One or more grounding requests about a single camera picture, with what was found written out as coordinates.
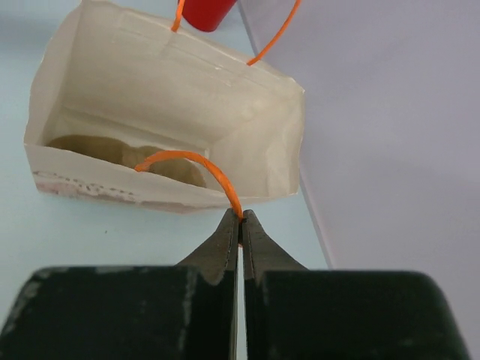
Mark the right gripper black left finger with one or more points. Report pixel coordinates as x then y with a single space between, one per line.
182 311

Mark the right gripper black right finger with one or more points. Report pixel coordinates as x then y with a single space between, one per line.
293 312

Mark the brown pulp cup carrier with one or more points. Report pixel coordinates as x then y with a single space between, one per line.
117 152

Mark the white paper takeout bag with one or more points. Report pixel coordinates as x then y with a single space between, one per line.
117 73

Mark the red plastic cup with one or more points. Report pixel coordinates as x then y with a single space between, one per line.
206 15

